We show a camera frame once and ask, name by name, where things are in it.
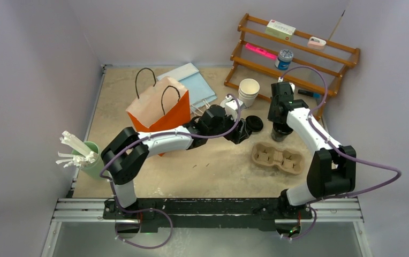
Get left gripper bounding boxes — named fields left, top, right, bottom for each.
left=207, top=110, right=248, bottom=143

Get black cup lid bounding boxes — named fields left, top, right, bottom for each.
left=245, top=115, right=264, bottom=133

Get black paper cup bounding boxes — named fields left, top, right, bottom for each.
left=271, top=123, right=293, bottom=142

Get orange paper bag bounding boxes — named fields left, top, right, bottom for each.
left=125, top=67, right=192, bottom=157

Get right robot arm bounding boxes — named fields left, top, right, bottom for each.
left=268, top=82, right=356, bottom=218

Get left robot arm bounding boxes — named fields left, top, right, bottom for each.
left=101, top=105, right=253, bottom=219

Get black blue marker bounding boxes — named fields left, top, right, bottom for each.
left=298, top=89, right=321, bottom=99

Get stacked white paper cups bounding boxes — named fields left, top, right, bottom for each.
left=238, top=78, right=260, bottom=108

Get white cup lid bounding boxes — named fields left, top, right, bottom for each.
left=220, top=99, right=232, bottom=108

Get blue white round tin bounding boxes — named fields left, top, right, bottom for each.
left=275, top=49, right=294, bottom=70

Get pink highlighter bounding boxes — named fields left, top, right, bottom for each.
left=245, top=43, right=277, bottom=60

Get pink white tape dispenser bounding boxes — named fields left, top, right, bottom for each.
left=307, top=36, right=327, bottom=50

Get white green box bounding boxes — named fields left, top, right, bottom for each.
left=264, top=20, right=296, bottom=41

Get light blue paper bag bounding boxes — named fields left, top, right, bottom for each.
left=157, top=63, right=217, bottom=115

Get thin wooden stick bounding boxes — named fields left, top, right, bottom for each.
left=327, top=9, right=346, bottom=41

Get wooden shelf rack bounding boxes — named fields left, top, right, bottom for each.
left=224, top=13, right=360, bottom=97

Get green straw holder cup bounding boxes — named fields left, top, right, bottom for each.
left=71, top=141, right=104, bottom=179

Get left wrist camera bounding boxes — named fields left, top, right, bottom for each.
left=224, top=99, right=244, bottom=120

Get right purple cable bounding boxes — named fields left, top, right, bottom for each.
left=278, top=66, right=403, bottom=242

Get purple cable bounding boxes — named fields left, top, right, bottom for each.
left=278, top=66, right=403, bottom=242
left=99, top=93, right=243, bottom=250

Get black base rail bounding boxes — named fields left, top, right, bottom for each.
left=103, top=193, right=313, bottom=234

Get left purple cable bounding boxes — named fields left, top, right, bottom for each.
left=99, top=93, right=243, bottom=250

